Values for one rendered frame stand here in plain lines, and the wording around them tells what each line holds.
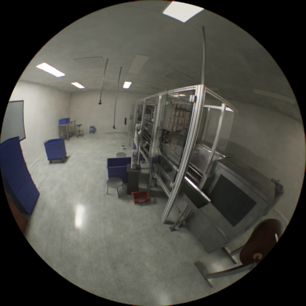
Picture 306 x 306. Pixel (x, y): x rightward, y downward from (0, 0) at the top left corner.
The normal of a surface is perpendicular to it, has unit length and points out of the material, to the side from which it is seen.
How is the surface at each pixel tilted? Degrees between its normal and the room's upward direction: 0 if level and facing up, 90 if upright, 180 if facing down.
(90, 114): 90
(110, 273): 0
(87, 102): 90
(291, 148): 90
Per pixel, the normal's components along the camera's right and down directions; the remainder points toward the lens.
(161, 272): 0.13, -0.91
